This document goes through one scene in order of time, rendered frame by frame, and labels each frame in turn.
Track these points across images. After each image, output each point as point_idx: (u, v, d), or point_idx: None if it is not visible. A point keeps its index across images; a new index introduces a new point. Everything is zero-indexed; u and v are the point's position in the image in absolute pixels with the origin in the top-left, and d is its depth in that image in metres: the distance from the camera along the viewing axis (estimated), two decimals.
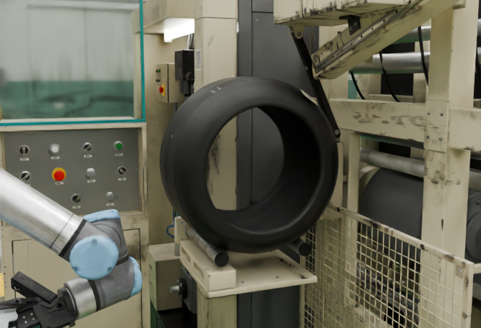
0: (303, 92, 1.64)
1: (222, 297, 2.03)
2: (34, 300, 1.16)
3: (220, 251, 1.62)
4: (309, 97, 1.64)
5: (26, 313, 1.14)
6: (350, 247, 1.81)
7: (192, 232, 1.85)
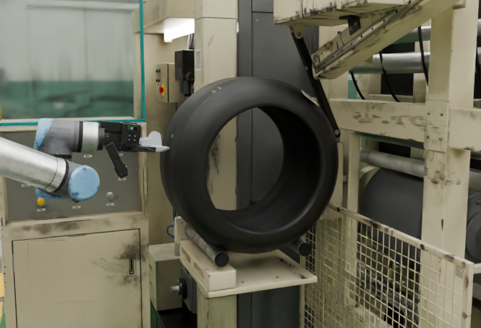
0: (303, 92, 1.64)
1: (222, 297, 2.03)
2: (123, 147, 1.54)
3: (220, 251, 1.62)
4: (310, 98, 1.65)
5: (132, 142, 1.56)
6: (350, 247, 1.81)
7: (192, 233, 1.85)
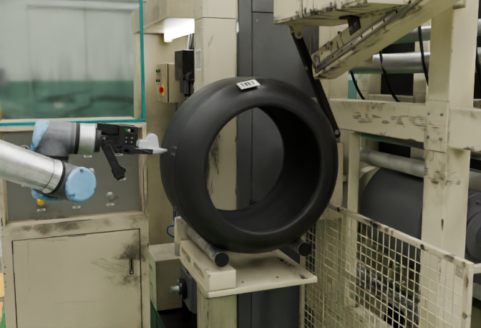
0: (240, 87, 1.56)
1: (222, 297, 2.03)
2: (120, 150, 1.54)
3: (216, 264, 1.62)
4: (248, 85, 1.57)
5: (128, 144, 1.55)
6: (350, 247, 1.81)
7: None
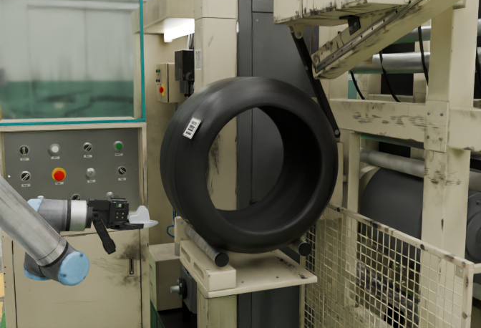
0: (188, 137, 1.53)
1: (222, 297, 2.03)
2: (111, 225, 1.56)
3: (227, 258, 1.63)
4: (193, 129, 1.53)
5: (119, 219, 1.57)
6: (350, 247, 1.81)
7: None
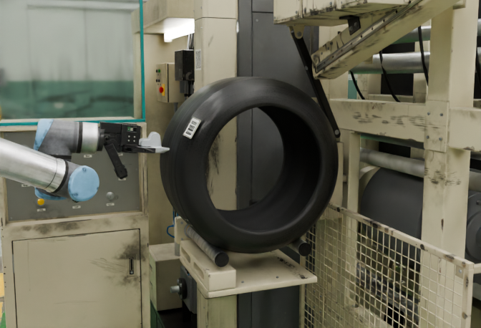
0: (188, 137, 1.53)
1: (222, 297, 2.03)
2: (123, 148, 1.54)
3: (227, 258, 1.63)
4: (193, 129, 1.53)
5: (131, 143, 1.56)
6: (350, 247, 1.81)
7: None
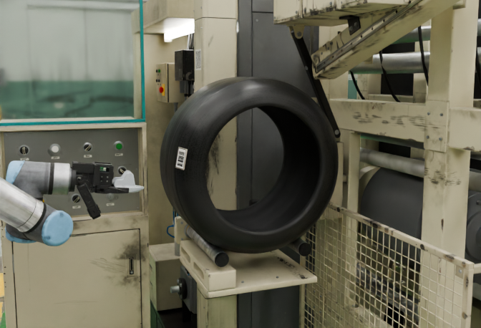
0: (181, 169, 1.53)
1: (222, 297, 2.03)
2: (95, 189, 1.53)
3: (219, 251, 1.62)
4: (182, 160, 1.53)
5: (104, 183, 1.54)
6: (350, 247, 1.81)
7: (192, 233, 1.85)
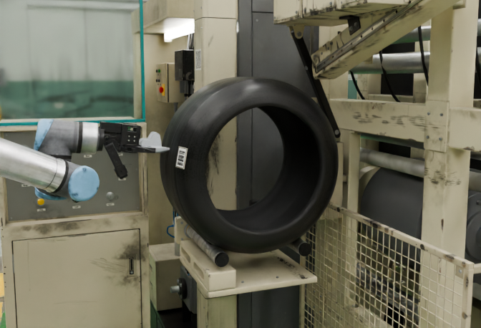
0: (181, 168, 1.53)
1: (222, 297, 2.03)
2: (123, 148, 1.54)
3: (218, 252, 1.62)
4: (183, 159, 1.53)
5: (131, 142, 1.56)
6: (350, 247, 1.81)
7: (191, 234, 1.85)
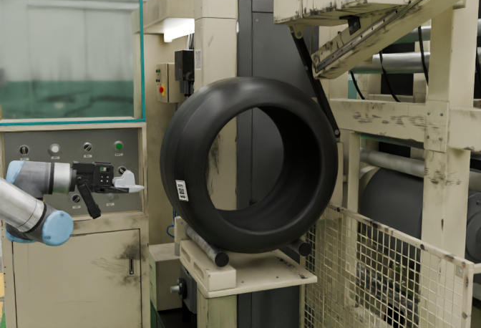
0: (185, 200, 1.55)
1: (222, 297, 2.03)
2: (95, 189, 1.53)
3: (214, 262, 1.62)
4: (184, 192, 1.54)
5: (104, 183, 1.54)
6: (350, 247, 1.81)
7: None
